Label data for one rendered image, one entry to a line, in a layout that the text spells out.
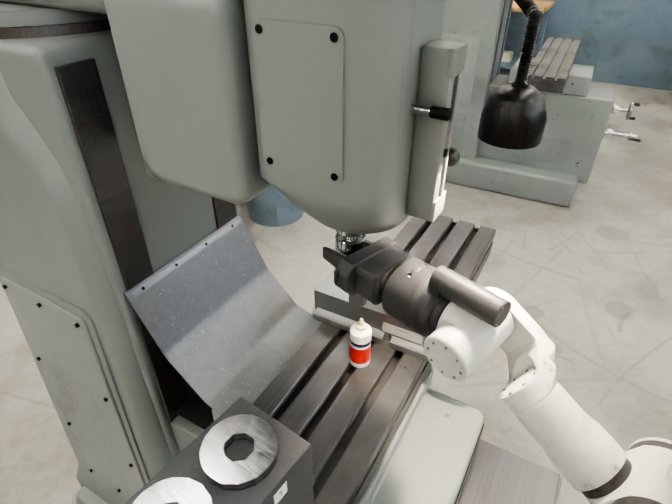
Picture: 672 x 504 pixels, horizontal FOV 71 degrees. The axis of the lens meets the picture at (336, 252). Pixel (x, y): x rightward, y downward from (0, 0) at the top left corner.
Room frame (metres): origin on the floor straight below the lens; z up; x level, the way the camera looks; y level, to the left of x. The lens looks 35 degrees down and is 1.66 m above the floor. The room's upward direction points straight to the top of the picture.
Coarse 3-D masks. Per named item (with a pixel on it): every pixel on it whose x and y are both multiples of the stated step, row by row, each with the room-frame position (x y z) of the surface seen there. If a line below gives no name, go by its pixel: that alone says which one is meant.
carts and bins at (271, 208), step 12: (264, 192) 2.66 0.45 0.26; (276, 192) 2.66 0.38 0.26; (252, 204) 2.72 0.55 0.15; (264, 204) 2.67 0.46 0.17; (276, 204) 2.67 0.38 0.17; (288, 204) 2.70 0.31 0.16; (252, 216) 2.74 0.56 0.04; (264, 216) 2.68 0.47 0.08; (276, 216) 2.67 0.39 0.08; (288, 216) 2.70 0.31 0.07; (300, 216) 2.79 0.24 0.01
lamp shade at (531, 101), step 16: (496, 96) 0.53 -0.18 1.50; (512, 96) 0.52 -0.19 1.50; (528, 96) 0.51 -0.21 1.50; (544, 96) 0.53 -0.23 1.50; (496, 112) 0.52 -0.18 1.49; (512, 112) 0.51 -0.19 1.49; (528, 112) 0.50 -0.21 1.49; (544, 112) 0.52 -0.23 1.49; (480, 128) 0.53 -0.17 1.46; (496, 128) 0.51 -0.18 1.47; (512, 128) 0.50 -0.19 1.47; (528, 128) 0.50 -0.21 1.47; (544, 128) 0.52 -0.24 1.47; (496, 144) 0.51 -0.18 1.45; (512, 144) 0.50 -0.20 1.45; (528, 144) 0.50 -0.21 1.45
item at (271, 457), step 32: (224, 416) 0.37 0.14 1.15; (256, 416) 0.36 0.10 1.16; (192, 448) 0.33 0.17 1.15; (224, 448) 0.32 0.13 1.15; (256, 448) 0.32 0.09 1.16; (288, 448) 0.33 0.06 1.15; (160, 480) 0.29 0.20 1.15; (192, 480) 0.28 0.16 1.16; (224, 480) 0.28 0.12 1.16; (256, 480) 0.28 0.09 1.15; (288, 480) 0.30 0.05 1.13
